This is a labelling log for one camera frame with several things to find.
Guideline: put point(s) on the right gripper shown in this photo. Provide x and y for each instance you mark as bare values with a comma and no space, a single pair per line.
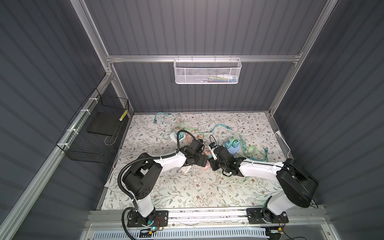
213,167

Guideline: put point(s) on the white power strip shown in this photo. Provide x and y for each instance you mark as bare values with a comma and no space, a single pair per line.
172,136

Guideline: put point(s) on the teal charger on white strip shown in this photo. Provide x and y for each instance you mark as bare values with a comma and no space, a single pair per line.
180,136

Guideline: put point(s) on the black wire basket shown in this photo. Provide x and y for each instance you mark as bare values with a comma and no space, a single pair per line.
97,131

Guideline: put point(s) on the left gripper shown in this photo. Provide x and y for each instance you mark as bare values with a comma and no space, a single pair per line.
202,160

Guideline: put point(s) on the white power adapter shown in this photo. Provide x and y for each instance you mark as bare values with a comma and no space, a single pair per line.
189,170

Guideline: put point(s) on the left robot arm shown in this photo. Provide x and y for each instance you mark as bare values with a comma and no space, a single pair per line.
137,179

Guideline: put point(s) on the white wire basket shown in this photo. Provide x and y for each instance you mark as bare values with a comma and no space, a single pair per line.
207,71

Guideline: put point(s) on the teal USB charger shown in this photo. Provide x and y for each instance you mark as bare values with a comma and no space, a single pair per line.
229,143

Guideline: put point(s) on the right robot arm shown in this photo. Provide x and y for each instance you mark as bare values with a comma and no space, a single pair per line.
298,185

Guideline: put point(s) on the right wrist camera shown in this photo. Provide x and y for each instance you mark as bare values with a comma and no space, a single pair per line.
212,147

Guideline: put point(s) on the blue power strip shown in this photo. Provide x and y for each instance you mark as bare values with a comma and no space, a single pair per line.
233,150

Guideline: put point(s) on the pink power strip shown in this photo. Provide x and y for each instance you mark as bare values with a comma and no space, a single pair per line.
207,154

